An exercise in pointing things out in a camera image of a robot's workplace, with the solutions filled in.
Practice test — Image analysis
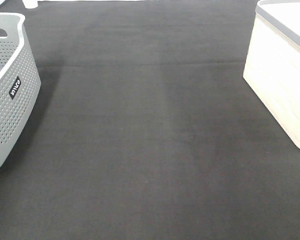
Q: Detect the grey perforated plastic basket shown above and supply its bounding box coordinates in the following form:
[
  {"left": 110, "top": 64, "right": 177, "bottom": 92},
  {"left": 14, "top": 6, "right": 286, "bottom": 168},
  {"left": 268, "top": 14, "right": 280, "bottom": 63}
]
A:
[{"left": 0, "top": 12, "right": 41, "bottom": 167}]

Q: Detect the cream plastic storage box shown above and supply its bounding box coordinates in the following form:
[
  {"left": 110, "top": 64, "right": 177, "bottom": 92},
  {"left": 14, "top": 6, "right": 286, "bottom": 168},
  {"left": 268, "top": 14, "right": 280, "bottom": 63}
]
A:
[{"left": 243, "top": 0, "right": 300, "bottom": 149}]

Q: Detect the black felt table mat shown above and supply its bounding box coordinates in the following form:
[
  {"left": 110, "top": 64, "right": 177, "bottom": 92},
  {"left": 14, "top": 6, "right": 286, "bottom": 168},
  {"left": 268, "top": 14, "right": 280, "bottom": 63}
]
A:
[{"left": 0, "top": 0, "right": 300, "bottom": 240}]

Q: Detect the white cylindrical object at back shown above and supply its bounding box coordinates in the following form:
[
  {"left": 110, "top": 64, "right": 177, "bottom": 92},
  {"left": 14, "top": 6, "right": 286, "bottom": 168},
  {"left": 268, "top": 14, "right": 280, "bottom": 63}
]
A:
[{"left": 22, "top": 0, "right": 38, "bottom": 9}]

